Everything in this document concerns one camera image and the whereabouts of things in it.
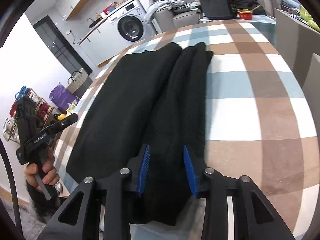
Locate left hand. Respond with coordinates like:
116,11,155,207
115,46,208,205
23,148,60,191

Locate plaid checkered blanket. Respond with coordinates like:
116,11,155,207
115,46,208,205
55,20,319,239

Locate black glass door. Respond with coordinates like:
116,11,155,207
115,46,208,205
33,16,93,75

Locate wooden shoe rack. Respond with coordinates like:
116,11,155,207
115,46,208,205
2,86,61,145

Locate grey side cabinet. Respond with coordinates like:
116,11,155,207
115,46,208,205
274,9,320,86

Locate grey white clothes on sofa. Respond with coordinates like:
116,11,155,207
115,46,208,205
144,0,201,23

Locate woven laundry basket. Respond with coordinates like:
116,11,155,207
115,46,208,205
66,68,93,98

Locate grey sofa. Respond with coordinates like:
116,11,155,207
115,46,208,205
146,0,203,34

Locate white front-load washing machine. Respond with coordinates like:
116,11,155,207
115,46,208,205
106,0,156,45

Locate purple bag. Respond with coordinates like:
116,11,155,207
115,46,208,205
49,83,79,113

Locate black cable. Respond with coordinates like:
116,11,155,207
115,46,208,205
0,139,23,230

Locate green plush toy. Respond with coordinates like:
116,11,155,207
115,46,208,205
299,5,320,32

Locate black knitted sweater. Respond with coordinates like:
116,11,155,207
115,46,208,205
66,42,213,225

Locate red instant noodle bowl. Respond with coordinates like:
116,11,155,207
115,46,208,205
237,5,261,20

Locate grey armchair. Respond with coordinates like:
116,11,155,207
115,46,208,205
302,53,320,100

